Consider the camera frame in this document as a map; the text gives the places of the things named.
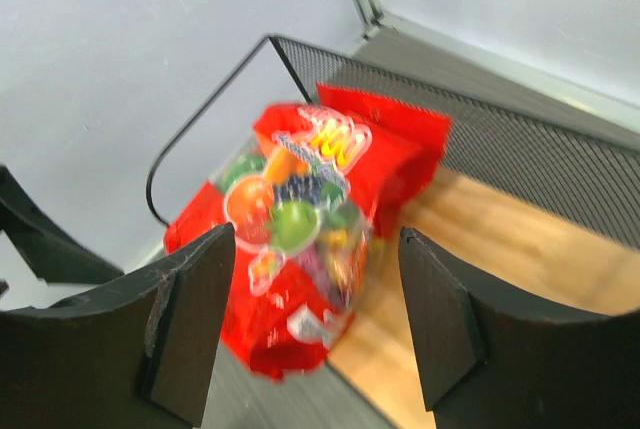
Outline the red candy bag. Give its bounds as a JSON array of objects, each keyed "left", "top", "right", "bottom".
[{"left": 164, "top": 84, "right": 453, "bottom": 381}]

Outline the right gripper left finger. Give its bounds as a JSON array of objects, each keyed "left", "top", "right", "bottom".
[{"left": 1, "top": 224, "right": 235, "bottom": 428}]

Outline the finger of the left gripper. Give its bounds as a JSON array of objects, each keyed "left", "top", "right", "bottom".
[{"left": 1, "top": 166, "right": 124, "bottom": 285}]

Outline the wooden wire-frame shelf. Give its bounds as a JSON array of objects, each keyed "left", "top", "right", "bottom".
[{"left": 145, "top": 34, "right": 640, "bottom": 429}]

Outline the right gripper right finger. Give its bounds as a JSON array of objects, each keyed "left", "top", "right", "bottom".
[{"left": 398, "top": 228, "right": 639, "bottom": 428}]

